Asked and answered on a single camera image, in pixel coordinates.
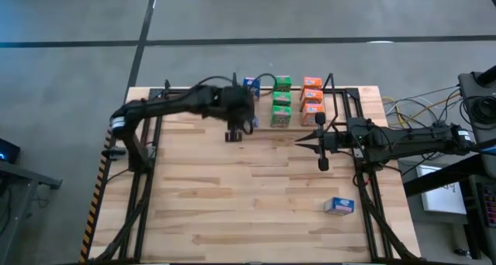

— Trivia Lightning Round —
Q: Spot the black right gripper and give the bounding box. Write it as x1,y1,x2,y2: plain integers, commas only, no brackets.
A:
294,112,350,172

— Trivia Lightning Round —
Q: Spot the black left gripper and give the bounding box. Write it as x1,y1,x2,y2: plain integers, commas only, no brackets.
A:
216,85,257,143

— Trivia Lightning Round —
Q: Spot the yellow black hazard tape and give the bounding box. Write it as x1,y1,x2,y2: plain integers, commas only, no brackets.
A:
79,158,108,264

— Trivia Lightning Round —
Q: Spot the black camera cable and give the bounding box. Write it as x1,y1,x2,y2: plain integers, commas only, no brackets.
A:
193,73,277,100

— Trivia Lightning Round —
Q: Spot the grey side desk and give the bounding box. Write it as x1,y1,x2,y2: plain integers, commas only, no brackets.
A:
0,160,63,265

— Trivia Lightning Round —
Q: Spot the green Apple Jacks cereal box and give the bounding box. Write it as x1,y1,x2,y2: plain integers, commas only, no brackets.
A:
272,91,292,107
270,105,292,129
273,74,293,92

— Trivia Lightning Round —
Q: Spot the black metal table frame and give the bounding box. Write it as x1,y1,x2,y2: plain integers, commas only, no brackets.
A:
89,78,423,264

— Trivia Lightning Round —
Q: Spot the black cable with red tip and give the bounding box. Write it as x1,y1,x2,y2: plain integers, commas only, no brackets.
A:
348,170,374,188

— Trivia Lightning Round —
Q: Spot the black device with blue light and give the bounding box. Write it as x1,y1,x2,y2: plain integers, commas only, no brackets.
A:
0,138,22,164

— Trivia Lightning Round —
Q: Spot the white board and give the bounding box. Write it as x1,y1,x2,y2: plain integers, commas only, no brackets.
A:
415,165,469,215

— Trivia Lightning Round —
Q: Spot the grey cabinet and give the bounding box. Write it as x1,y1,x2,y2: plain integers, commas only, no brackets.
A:
458,65,496,144

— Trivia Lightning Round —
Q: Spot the coiled black cable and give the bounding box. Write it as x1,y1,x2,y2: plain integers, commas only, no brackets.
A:
460,95,496,131

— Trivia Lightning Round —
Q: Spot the black metal bar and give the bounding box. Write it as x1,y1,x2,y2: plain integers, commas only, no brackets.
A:
402,153,496,198

